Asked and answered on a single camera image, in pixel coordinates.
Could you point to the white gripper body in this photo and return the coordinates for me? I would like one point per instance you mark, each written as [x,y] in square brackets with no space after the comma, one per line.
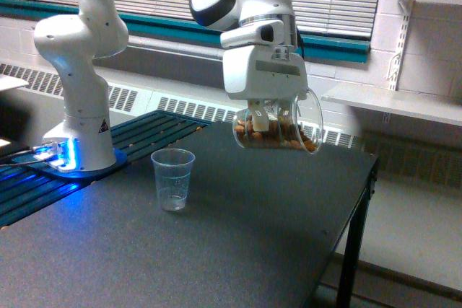
[252,73]

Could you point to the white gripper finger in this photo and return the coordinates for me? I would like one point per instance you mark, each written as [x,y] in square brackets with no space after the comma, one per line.
[260,117]
[285,111]

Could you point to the brown nuts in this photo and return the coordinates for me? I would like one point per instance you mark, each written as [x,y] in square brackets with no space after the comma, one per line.
[279,136]

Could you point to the clear plastic cup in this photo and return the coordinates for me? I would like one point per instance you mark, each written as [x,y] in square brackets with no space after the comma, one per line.
[172,173]
[311,120]

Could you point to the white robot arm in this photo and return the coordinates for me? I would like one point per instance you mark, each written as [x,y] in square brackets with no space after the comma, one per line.
[71,42]

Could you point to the clear plastic cup on table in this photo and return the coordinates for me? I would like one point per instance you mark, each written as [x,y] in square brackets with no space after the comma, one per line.
[172,173]

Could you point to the white radiator grille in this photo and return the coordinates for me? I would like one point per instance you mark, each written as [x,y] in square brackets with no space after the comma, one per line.
[131,101]

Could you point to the black table leg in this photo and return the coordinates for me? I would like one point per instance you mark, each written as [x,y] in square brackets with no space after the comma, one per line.
[354,241]

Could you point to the white object at left edge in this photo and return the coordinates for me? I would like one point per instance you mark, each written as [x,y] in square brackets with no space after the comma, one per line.
[10,82]

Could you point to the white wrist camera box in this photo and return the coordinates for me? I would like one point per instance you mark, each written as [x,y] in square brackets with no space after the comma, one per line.
[267,32]

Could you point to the white shelf bracket rail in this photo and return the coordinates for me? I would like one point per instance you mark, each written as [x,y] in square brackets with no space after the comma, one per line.
[394,67]

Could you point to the lower white wall shelf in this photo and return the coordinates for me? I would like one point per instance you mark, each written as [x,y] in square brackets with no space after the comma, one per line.
[414,105]

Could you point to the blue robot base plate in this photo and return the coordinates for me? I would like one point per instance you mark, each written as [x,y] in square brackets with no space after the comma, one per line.
[47,170]

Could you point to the black slotted rail platform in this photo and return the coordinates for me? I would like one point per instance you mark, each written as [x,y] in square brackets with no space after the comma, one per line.
[25,191]

